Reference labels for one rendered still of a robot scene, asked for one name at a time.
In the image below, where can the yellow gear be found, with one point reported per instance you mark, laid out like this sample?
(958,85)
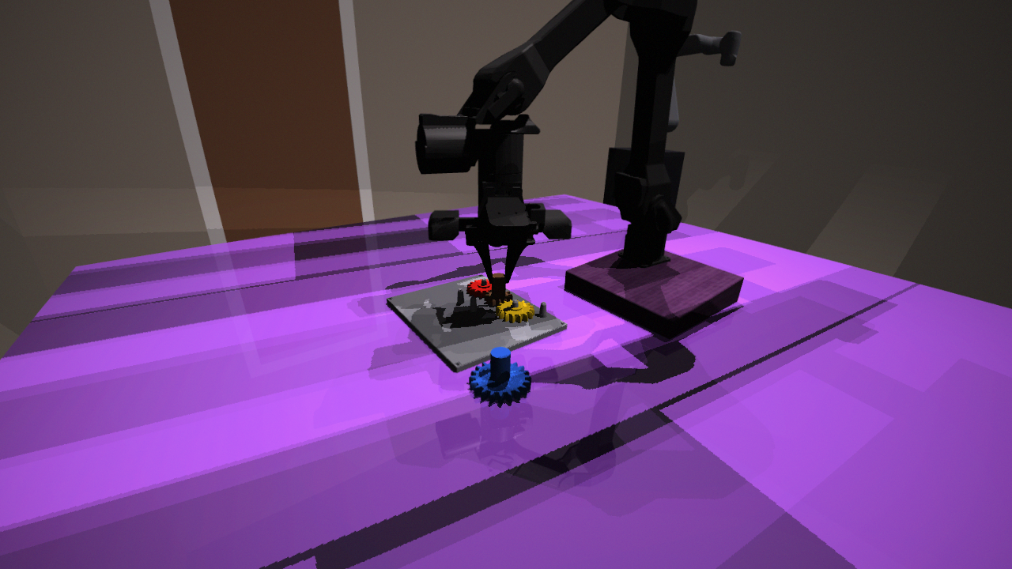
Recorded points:
(523,312)

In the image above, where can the blue gear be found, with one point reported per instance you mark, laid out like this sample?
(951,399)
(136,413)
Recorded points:
(500,380)

